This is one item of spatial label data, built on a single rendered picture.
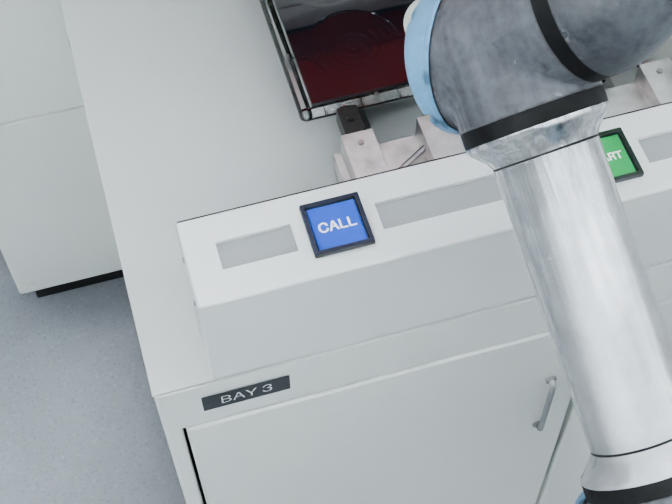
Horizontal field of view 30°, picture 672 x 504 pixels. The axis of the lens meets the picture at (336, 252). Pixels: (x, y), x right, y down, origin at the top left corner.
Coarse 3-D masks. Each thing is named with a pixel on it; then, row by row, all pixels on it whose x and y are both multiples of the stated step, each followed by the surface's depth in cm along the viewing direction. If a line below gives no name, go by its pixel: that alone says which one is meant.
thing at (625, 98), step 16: (608, 96) 132; (624, 96) 132; (640, 96) 132; (608, 112) 131; (624, 112) 131; (384, 144) 129; (400, 144) 129; (416, 144) 129; (336, 160) 128; (400, 160) 128; (336, 176) 129
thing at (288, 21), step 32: (288, 0) 137; (320, 0) 137; (352, 0) 137; (384, 0) 137; (288, 32) 134; (320, 32) 134; (352, 32) 134; (384, 32) 134; (320, 64) 132; (352, 64) 132; (384, 64) 132; (320, 96) 130; (352, 96) 130
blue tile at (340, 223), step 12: (336, 204) 114; (348, 204) 114; (312, 216) 114; (324, 216) 114; (336, 216) 114; (348, 216) 114; (312, 228) 113; (324, 228) 113; (336, 228) 113; (348, 228) 113; (360, 228) 113; (324, 240) 112; (336, 240) 112; (348, 240) 112
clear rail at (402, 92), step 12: (408, 84) 130; (360, 96) 129; (372, 96) 129; (384, 96) 129; (396, 96) 129; (408, 96) 130; (312, 108) 128; (324, 108) 128; (336, 108) 128; (360, 108) 129; (312, 120) 129
